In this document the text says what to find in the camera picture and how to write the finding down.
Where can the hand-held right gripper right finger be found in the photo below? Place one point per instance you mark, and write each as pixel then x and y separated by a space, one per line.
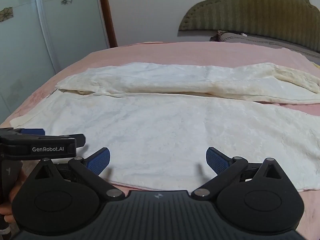
pixel 217 160

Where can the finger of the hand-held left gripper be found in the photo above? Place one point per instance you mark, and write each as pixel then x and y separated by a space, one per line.
pixel 32 131
pixel 50 143

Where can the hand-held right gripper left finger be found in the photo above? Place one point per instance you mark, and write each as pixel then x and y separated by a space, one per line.
pixel 98 161

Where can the white pants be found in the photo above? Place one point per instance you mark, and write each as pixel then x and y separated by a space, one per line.
pixel 160 130

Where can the person's left hand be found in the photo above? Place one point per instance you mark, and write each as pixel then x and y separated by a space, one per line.
pixel 18 187

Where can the white flower-print wardrobe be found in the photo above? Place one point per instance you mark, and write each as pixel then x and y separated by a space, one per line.
pixel 62 30

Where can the pink floral blanket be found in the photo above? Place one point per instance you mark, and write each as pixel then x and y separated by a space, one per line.
pixel 175 52

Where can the grey brown pillow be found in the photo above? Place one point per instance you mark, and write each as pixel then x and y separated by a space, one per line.
pixel 262 41

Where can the pale yellow cloth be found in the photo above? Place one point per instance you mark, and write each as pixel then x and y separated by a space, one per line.
pixel 316 65

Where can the olive padded headboard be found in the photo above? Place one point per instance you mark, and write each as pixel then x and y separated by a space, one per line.
pixel 250 10

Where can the brown wooden door frame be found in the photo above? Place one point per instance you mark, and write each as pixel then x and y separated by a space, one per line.
pixel 107 12

